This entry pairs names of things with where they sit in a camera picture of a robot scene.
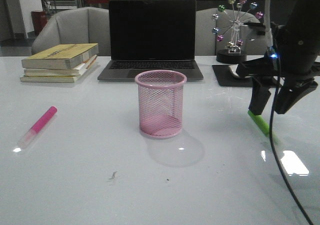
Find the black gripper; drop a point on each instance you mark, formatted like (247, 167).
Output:
(293, 56)

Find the green highlighter pen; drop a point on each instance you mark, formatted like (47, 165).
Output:
(259, 121)

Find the pink highlighter pen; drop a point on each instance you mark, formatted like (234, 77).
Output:
(29, 136)

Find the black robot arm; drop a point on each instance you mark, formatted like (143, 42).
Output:
(304, 11)

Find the pink mesh pen holder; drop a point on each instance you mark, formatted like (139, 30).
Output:
(160, 100)

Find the white computer mouse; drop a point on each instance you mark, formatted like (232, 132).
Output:
(232, 69)

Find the black mouse pad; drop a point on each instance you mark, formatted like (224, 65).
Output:
(225, 77)

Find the ferris wheel desk ornament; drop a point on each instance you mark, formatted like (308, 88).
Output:
(233, 27)

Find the right grey armchair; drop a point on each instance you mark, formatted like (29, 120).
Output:
(205, 35)

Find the grey armchair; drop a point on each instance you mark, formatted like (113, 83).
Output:
(205, 35)
(76, 26)

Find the dark grey laptop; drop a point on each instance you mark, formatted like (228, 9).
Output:
(151, 35)

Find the left grey armchair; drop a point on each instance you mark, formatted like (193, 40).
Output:
(76, 26)

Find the top yellow book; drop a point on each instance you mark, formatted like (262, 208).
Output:
(61, 57)

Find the middle cream book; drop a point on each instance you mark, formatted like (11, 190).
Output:
(77, 71)

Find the cream book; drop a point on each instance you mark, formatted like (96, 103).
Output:
(77, 71)
(52, 79)

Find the red bin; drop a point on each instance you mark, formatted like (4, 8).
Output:
(39, 20)

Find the bottom cream book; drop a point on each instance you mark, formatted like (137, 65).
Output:
(52, 79)

